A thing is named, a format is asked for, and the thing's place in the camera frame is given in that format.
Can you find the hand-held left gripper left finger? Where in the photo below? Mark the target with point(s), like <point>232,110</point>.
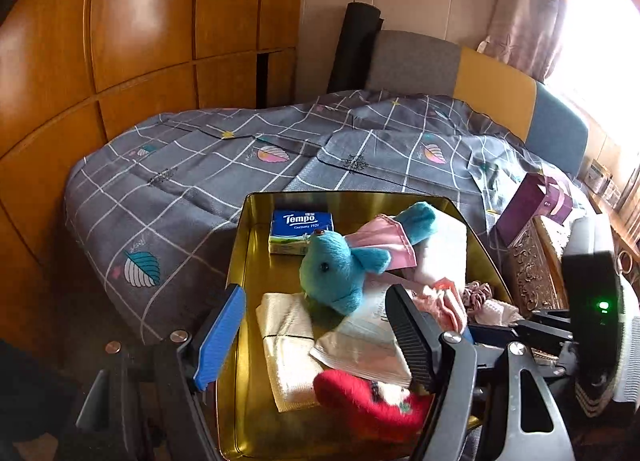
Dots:
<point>220,341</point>

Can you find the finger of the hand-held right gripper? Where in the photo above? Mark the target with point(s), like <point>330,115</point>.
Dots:
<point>550,317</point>
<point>505,333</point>

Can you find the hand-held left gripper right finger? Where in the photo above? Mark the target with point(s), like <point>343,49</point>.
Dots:
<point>410,336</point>

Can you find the white knitted sock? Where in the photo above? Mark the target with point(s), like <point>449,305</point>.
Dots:
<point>500,312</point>

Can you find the mauve scrunchie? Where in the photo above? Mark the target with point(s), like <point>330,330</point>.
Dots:
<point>477,293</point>

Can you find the white face mask packet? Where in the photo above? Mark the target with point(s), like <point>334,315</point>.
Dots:
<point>360,346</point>

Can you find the cream cloth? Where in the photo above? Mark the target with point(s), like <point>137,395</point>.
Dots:
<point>287,341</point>

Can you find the red plush sock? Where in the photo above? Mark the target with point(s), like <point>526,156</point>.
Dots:
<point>360,406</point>

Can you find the gold metal tin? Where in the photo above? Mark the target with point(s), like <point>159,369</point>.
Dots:
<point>255,261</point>

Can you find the white towel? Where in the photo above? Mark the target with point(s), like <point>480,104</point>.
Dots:
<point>445,246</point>

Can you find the blue plush toy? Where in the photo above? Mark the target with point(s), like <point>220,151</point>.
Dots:
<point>330,271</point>

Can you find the blue tissue pack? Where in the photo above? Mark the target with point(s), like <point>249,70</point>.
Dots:
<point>295,231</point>

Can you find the ornate gold tissue box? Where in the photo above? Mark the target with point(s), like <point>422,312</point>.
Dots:
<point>532,266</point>

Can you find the wooden desk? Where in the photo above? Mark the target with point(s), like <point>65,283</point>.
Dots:
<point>622,231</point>

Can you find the purple tissue box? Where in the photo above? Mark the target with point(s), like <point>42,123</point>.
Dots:
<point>530,206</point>

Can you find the silver grey box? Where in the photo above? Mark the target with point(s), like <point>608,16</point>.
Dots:
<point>597,176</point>

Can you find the grey checked printed blanket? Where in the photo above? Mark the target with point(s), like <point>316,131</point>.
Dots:
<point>200,176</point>

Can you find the grey yellow blue headboard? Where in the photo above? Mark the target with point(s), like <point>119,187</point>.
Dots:
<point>490,91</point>

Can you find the window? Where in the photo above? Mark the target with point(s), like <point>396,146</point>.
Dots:
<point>605,41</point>

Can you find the black rolled mat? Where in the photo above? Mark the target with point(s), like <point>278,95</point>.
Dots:
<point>355,51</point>

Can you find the pink patterned curtain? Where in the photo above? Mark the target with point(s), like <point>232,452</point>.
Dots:
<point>525,6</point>

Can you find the wooden wardrobe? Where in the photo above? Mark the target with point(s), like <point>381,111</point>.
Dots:
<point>125,41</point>

